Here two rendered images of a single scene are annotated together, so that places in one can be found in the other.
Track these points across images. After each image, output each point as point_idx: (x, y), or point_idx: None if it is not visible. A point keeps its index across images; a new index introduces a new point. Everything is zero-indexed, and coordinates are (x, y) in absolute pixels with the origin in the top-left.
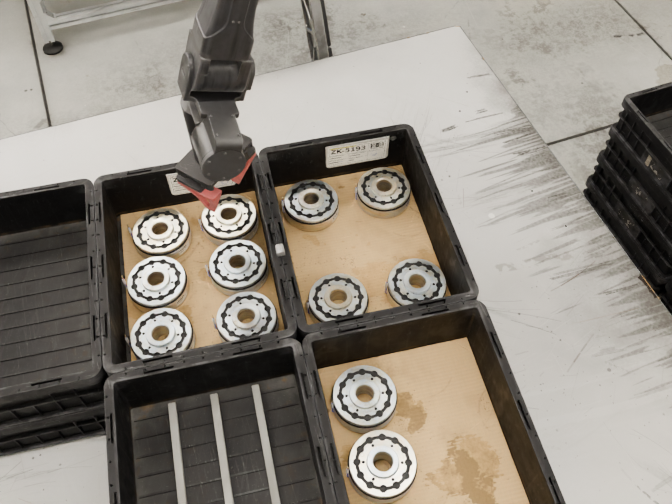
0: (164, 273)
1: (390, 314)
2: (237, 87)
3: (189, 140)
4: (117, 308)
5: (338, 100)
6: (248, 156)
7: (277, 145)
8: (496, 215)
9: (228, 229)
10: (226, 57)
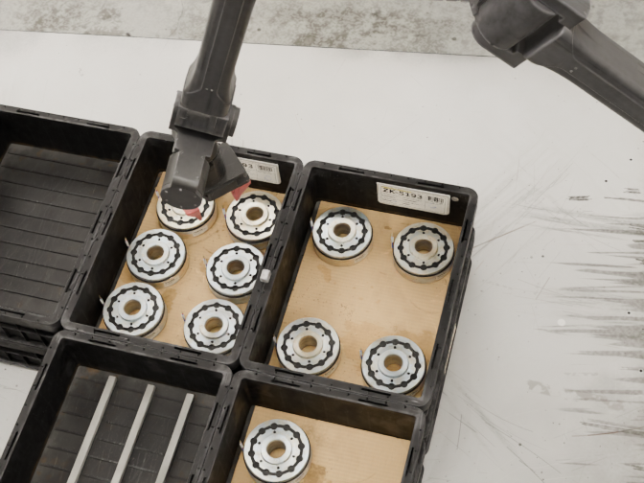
0: (165, 250)
1: (329, 385)
2: (215, 134)
3: (288, 104)
4: (107, 267)
5: (472, 115)
6: (238, 184)
7: (328, 162)
8: (567, 324)
9: (246, 230)
10: (202, 110)
